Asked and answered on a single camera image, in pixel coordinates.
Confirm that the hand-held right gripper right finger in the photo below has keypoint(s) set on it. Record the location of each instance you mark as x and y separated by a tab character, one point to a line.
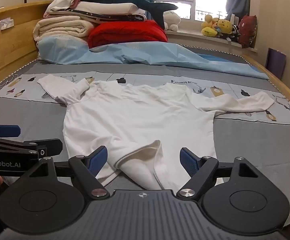
188	162

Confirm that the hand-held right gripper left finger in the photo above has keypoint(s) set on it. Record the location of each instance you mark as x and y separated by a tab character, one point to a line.
98	161

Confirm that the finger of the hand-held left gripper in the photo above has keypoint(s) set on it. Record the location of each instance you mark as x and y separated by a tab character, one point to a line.
52	147
4	131

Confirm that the white long-sleeved baby garment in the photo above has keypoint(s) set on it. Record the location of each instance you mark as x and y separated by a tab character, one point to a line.
135	115

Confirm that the tissue pack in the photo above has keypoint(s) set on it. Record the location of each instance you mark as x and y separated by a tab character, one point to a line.
6	23

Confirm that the light blue duvet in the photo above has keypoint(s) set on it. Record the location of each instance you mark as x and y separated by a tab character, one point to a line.
135	52

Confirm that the cream folded blanket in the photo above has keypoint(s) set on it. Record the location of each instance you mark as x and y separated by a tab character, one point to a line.
59	28

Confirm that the red folded blanket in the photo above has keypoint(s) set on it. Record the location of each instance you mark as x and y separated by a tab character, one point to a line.
127	32

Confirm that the purple folder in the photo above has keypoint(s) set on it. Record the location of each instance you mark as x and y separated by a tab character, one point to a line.
276	63

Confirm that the yellow duck plush toy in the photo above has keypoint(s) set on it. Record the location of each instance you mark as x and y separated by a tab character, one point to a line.
208	30

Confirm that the black and white plush toy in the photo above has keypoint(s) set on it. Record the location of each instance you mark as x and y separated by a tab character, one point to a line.
235	31

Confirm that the yellow round plush toy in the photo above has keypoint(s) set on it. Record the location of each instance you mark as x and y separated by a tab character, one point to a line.
225	26

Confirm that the dark red cushion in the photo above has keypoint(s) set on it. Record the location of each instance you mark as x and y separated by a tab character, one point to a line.
248	30

